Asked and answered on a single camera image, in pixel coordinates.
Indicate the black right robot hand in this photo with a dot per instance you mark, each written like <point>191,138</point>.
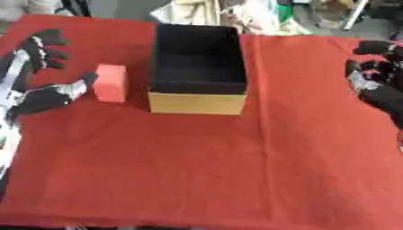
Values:
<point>382,90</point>

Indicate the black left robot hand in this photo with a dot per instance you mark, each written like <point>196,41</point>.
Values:
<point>41,100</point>

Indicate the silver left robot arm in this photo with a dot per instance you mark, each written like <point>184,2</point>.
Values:
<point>7,140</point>

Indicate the tan cardboard box black inside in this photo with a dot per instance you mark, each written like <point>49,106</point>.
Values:
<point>198,72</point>

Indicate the red rectangular block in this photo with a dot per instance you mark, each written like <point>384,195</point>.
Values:
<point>111,83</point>

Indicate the silver metal stand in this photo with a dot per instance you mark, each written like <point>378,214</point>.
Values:
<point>354,14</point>

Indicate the black tripod legs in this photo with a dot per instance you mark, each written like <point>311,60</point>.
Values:
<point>76,7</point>

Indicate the white plastic bag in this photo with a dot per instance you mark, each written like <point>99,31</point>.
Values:
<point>231,13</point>

